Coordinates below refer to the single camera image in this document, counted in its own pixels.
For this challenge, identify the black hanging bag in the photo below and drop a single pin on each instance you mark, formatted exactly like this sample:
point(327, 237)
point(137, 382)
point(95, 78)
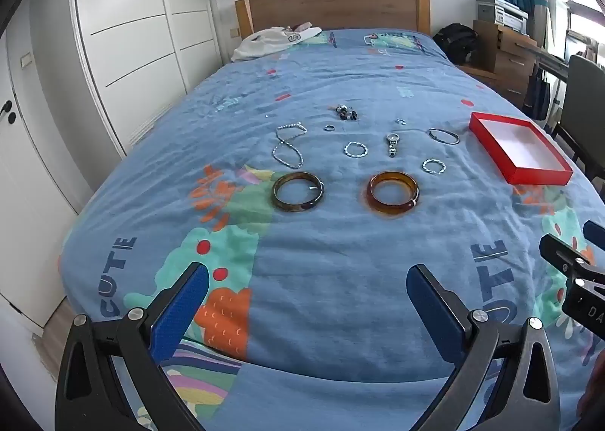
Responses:
point(536, 93)

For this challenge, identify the white wardrobe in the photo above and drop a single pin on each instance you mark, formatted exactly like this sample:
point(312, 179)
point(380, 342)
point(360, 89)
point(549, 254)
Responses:
point(127, 34)

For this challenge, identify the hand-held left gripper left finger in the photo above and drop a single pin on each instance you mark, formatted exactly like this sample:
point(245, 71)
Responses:
point(182, 308)

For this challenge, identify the thin silver bangle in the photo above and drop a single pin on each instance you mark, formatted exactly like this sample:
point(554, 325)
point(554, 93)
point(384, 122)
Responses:
point(453, 142)

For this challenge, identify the red shallow box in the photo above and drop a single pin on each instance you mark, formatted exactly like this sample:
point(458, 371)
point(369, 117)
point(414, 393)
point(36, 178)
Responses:
point(515, 142)

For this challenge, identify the blue printed blanket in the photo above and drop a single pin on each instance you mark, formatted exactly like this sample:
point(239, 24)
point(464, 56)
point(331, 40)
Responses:
point(331, 246)

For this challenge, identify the grey desk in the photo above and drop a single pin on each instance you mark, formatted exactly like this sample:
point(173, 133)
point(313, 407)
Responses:
point(550, 62)

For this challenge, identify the white garment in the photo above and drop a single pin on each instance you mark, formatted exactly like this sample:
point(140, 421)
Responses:
point(264, 46)

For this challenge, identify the white door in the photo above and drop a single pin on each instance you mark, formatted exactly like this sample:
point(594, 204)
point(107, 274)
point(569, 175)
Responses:
point(28, 152)

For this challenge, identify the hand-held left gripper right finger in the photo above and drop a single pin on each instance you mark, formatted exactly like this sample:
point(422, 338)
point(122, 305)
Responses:
point(430, 303)

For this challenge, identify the wall light switch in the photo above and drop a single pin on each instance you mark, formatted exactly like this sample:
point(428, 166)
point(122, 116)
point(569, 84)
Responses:
point(26, 61)

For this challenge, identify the silver wristwatch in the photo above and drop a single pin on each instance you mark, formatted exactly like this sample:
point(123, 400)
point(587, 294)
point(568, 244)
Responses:
point(392, 138)

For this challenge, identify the amber bangle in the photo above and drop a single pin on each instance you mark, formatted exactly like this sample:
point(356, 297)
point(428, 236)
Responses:
point(373, 199)

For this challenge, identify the black backpack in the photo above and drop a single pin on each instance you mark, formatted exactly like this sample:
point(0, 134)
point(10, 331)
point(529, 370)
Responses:
point(453, 43)

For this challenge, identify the window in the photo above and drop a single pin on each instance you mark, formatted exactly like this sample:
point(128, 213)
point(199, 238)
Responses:
point(576, 1)

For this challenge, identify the cluster of dark beads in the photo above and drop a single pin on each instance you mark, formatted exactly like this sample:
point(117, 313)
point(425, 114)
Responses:
point(344, 113)

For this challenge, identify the dark grey chair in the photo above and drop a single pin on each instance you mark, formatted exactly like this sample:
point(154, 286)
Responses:
point(583, 100)

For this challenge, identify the dark brown bangle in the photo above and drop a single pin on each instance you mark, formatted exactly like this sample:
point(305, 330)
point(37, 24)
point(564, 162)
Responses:
point(276, 197)

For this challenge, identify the white printer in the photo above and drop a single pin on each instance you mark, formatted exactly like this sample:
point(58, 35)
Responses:
point(501, 13)

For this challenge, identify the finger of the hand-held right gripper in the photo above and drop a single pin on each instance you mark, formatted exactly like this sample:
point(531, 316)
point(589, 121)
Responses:
point(594, 230)
point(560, 254)

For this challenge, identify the wooden drawer cabinet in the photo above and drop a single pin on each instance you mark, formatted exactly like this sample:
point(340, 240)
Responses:
point(505, 62)

